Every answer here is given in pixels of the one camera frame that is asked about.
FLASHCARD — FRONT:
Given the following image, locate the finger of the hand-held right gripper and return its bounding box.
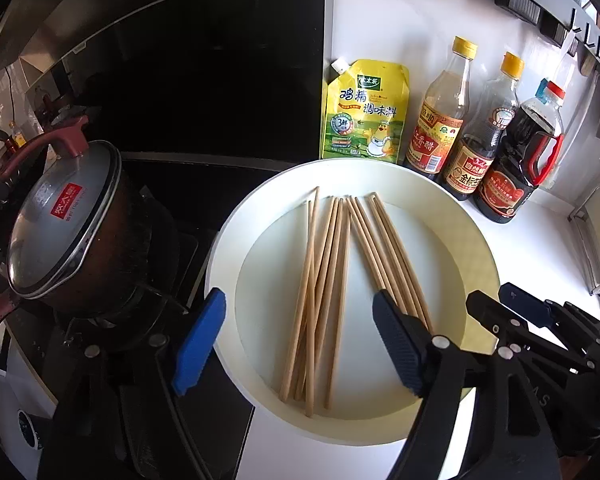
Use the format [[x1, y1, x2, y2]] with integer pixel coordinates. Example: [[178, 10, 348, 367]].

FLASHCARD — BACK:
[[466, 290, 536, 351], [498, 282, 600, 361]]

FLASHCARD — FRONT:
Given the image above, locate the slim yellow-cap vinegar bottle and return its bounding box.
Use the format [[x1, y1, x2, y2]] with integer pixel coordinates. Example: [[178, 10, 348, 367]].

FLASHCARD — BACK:
[[405, 36, 479, 182]]

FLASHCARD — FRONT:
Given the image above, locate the dark red pot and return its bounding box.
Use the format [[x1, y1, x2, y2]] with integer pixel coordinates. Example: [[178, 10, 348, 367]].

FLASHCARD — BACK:
[[0, 115, 148, 356]]

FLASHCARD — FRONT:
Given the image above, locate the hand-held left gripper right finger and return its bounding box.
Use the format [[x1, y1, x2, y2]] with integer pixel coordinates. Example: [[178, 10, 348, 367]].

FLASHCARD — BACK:
[[372, 290, 561, 480]]

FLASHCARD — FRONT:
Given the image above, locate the glass pot lid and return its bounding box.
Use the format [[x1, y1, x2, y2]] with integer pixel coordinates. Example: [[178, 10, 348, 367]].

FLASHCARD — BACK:
[[7, 140, 123, 301]]

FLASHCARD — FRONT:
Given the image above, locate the white round basin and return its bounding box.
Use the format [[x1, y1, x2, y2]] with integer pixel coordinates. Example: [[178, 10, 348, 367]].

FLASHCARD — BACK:
[[204, 159, 501, 447]]

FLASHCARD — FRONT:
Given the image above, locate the large red-handled soy sauce jug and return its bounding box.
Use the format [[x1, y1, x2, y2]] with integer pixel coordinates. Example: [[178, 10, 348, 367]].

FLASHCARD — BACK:
[[472, 79, 566, 224]]

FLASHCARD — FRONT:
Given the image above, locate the black wall-mounted block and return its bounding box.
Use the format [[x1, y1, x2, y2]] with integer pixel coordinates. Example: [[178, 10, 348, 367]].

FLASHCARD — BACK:
[[494, 0, 543, 25], [539, 10, 571, 47]]

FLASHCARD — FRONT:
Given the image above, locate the pile of wooden chopsticks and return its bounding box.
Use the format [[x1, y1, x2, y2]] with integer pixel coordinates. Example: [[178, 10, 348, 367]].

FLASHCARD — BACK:
[[278, 186, 435, 418]]

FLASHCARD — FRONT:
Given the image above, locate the clear yellow-cap soy sauce bottle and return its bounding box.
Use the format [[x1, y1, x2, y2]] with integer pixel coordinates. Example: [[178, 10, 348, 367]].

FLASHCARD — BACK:
[[442, 51, 526, 202]]

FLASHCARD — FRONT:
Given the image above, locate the white appliance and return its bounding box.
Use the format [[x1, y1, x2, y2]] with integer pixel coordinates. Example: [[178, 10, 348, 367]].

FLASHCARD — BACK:
[[0, 330, 61, 480]]

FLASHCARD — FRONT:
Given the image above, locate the black gas stove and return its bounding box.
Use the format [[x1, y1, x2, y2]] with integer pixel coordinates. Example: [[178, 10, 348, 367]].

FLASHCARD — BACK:
[[0, 152, 261, 480]]

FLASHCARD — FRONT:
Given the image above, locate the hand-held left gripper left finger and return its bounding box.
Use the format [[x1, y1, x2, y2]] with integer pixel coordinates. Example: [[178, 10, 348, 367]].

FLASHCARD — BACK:
[[37, 288, 227, 480]]

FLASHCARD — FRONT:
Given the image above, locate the yellow seasoning pouch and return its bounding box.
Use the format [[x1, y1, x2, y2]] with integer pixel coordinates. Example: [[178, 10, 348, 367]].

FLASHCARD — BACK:
[[320, 57, 411, 165]]

